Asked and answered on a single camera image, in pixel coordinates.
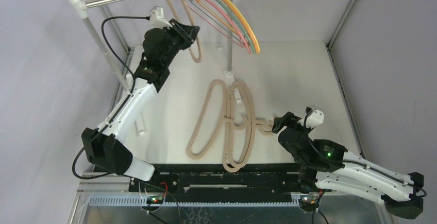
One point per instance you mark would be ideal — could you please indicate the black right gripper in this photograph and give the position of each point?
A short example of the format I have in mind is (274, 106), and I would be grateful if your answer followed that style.
(285, 123)

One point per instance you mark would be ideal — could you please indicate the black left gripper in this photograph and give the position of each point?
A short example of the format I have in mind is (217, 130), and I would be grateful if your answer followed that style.
(187, 34)

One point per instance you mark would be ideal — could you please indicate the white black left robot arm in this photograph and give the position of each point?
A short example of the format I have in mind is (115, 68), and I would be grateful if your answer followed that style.
(104, 145)

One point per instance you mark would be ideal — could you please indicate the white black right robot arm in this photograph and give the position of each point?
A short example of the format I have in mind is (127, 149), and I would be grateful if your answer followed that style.
(328, 166)

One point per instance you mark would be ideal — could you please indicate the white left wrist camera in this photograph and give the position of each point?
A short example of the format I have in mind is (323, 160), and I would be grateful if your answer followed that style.
(157, 19)

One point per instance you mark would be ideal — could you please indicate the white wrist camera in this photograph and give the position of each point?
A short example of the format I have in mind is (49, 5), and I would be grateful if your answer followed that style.
(314, 117)
(157, 19)

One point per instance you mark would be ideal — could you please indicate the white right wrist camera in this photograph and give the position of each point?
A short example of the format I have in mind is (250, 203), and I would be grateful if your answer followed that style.
(314, 117)

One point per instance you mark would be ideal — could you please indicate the left rack post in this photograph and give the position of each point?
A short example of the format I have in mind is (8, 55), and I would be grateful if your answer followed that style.
(126, 83)

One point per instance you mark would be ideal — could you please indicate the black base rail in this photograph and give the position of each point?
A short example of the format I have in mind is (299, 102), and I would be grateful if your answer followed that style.
(211, 183)

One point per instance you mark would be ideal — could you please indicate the aluminium frame rail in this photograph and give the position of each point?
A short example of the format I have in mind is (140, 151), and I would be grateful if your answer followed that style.
(106, 199)

